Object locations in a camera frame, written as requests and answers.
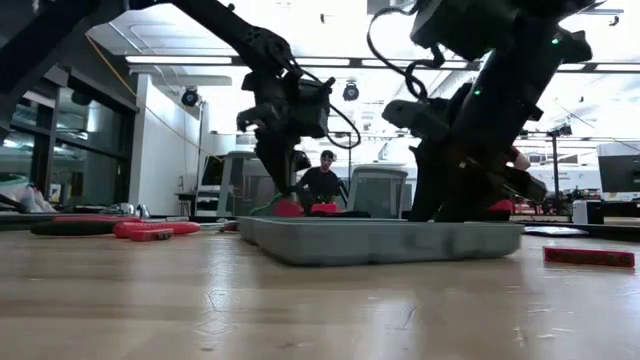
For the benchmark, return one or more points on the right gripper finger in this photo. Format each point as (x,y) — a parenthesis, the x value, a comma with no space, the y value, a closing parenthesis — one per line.
(430,195)
(472,200)

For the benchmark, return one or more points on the red hex key set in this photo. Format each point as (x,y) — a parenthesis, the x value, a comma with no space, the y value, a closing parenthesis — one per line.
(287,209)

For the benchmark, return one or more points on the grey plastic tool case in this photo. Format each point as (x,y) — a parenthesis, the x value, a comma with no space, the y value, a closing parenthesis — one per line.
(375,245)

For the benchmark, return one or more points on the red bar tool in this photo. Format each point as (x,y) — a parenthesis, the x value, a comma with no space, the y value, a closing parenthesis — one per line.
(175,227)

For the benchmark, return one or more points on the red bit holder strip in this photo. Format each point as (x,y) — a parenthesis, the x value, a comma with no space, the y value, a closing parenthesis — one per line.
(590,257)

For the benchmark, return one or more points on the small red block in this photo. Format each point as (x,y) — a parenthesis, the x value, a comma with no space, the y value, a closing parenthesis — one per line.
(150,235)

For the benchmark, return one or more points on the black red-tipped long tool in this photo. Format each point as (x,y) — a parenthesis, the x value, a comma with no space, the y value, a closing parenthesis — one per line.
(70,228)

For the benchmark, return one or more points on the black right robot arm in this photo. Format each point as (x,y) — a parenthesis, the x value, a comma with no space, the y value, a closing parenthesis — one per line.
(525,50)

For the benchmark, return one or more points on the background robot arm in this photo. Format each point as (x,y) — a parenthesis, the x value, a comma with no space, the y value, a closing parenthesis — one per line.
(582,192)

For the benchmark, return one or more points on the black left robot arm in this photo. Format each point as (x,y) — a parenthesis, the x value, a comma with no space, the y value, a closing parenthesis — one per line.
(240,30)

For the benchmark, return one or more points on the black tool in case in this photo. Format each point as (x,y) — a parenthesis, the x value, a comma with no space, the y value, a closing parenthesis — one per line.
(415,117)

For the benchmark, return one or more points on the person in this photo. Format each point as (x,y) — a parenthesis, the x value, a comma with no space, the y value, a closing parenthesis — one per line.
(320,182)

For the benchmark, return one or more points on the red storage rack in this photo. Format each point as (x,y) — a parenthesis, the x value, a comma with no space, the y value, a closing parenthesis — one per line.
(530,209)

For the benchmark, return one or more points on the ceiling light strip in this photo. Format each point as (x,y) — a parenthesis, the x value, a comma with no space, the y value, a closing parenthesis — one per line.
(617,67)
(320,62)
(570,66)
(175,59)

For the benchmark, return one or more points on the dark desk monitor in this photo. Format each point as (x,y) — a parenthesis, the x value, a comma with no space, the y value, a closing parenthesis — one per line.
(212,172)

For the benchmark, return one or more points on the black ceiling spotlight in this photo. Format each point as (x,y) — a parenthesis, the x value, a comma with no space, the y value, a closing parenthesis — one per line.
(351,91)
(190,97)

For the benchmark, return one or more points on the black flat rectangular bar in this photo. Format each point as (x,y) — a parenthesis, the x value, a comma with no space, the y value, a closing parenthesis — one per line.
(555,231)

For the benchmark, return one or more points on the white box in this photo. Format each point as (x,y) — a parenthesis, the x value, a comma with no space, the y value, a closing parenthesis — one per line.
(587,212)

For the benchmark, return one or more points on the large black display screen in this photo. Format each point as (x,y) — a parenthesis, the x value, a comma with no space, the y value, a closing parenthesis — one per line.
(620,172)

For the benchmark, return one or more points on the shiny metal object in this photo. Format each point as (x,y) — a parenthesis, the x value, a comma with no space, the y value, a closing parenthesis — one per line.
(127,210)

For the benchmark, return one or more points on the white plastic bag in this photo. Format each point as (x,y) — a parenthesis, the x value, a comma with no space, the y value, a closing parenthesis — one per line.
(35,200)

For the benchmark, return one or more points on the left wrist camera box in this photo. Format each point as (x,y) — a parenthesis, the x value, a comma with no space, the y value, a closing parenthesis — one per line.
(315,107)

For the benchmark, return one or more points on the black stand frame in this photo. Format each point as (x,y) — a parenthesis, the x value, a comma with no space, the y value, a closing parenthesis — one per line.
(555,165)

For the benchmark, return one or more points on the black stand-mounted camera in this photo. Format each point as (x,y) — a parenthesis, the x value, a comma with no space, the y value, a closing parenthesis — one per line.
(562,131)

